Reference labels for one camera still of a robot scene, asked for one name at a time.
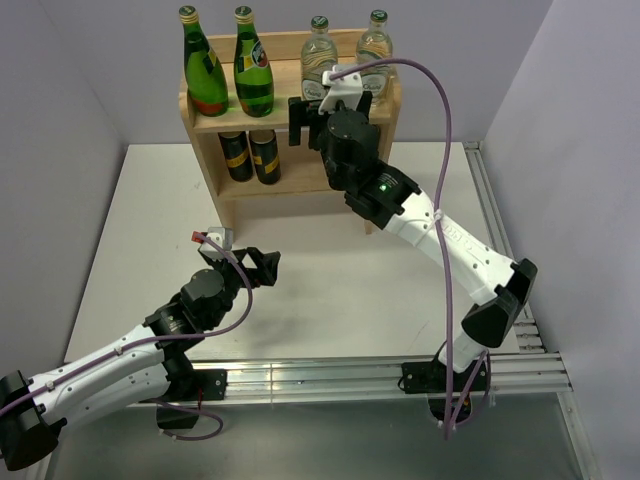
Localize purple cable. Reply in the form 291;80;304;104
329;58;491;441
0;238;253;442

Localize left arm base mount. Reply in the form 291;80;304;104
142;369;228;442

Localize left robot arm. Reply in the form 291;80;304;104
1;242;281;471

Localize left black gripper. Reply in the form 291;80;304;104
205;246;279;327

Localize wooden two-tier shelf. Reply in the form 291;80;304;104
178;28;405;246

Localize black gold can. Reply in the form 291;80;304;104
218;131;253;182
249;130;281;185

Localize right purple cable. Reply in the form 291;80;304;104
329;58;491;441

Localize aluminium frame rail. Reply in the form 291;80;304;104
24;141;601;480

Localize black gold can front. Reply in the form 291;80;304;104
249;130;281;185

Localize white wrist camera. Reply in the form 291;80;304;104
318;64;363;114
191;227;233;261

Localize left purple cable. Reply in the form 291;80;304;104
0;238;253;442

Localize small clear glass bottle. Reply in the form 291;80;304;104
300;16;338;100

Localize green bottle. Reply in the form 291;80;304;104
179;5;229;117
234;6;274;117

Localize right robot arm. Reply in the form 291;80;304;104
288;97;538;390

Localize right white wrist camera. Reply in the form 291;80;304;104
318;64;363;114

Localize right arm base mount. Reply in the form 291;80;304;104
397;358;492;427

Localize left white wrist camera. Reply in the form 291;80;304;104
191;227;233;261

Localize large clear soda water bottle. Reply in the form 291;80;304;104
356;9;393;104

